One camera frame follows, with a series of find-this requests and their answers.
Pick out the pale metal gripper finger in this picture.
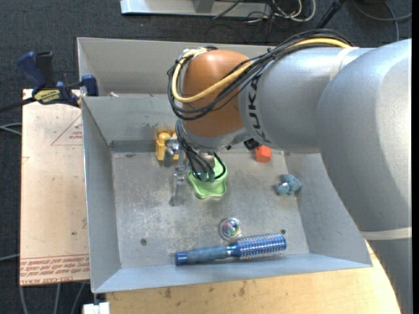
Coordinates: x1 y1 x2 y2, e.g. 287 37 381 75
163 138 180 168
168 172 187 207

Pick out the yellow toy block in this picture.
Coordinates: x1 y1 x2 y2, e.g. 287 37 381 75
155 128 180 162

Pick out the green star-shaped cup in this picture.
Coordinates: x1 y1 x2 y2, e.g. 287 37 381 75
187 157 228 200

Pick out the grey metal bin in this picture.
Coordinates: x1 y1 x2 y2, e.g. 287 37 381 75
77 37 374 294

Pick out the orange block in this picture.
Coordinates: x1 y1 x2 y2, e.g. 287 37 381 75
255 145 272 164

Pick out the blue hairbrush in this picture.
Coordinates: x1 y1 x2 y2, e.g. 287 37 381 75
173 233 288 267

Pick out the grey-blue toy animal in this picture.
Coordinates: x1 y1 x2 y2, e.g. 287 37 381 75
274 173 302 196

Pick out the brown cardboard board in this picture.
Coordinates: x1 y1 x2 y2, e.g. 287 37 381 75
19 88 91 287

